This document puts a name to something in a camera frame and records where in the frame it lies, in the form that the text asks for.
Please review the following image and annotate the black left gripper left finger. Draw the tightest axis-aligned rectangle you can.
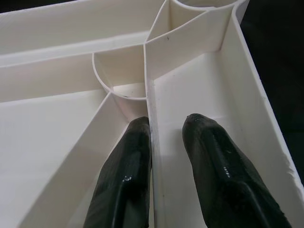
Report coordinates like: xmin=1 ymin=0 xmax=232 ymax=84
xmin=84 ymin=116 xmax=152 ymax=228

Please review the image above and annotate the black table cloth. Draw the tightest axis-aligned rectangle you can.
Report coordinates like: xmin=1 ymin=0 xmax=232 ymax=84
xmin=237 ymin=0 xmax=304 ymax=186

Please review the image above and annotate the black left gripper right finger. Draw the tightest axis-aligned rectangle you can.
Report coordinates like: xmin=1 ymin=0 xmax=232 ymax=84
xmin=181 ymin=113 xmax=292 ymax=228

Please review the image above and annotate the white plastic table top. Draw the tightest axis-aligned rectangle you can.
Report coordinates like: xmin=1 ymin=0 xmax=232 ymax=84
xmin=0 ymin=0 xmax=304 ymax=228

